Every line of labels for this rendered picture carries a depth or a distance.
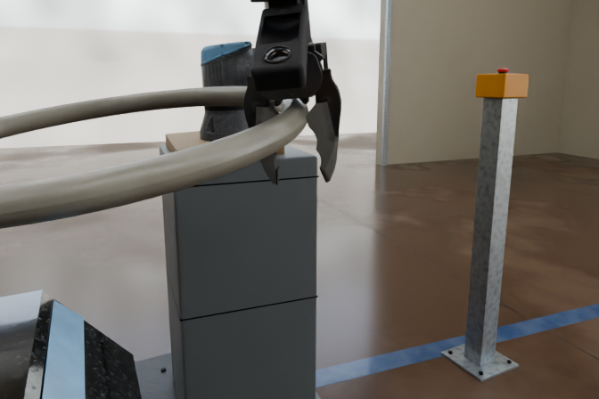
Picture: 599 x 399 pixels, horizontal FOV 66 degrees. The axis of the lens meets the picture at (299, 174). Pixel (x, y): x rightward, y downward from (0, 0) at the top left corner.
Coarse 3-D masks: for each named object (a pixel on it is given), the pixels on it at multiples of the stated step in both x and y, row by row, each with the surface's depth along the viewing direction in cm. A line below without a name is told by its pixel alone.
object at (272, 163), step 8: (272, 104) 51; (264, 112) 50; (272, 112) 50; (256, 120) 51; (264, 120) 50; (264, 160) 52; (272, 160) 52; (264, 168) 53; (272, 168) 52; (272, 176) 53
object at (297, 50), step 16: (272, 16) 46; (288, 16) 45; (304, 16) 45; (272, 32) 43; (288, 32) 43; (304, 32) 43; (256, 48) 42; (272, 48) 40; (288, 48) 41; (304, 48) 41; (256, 64) 40; (272, 64) 40; (288, 64) 39; (304, 64) 40; (256, 80) 40; (272, 80) 40; (288, 80) 40; (304, 80) 40
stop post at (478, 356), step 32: (480, 96) 160; (512, 96) 154; (512, 128) 160; (480, 160) 165; (512, 160) 162; (480, 192) 166; (480, 224) 168; (480, 256) 169; (480, 288) 170; (480, 320) 172; (448, 352) 182; (480, 352) 173
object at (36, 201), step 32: (128, 96) 75; (160, 96) 75; (192, 96) 74; (224, 96) 71; (0, 128) 65; (32, 128) 69; (256, 128) 41; (288, 128) 44; (160, 160) 35; (192, 160) 36; (224, 160) 37; (256, 160) 41; (0, 192) 32; (32, 192) 32; (64, 192) 32; (96, 192) 32; (128, 192) 33; (160, 192) 35; (0, 224) 32
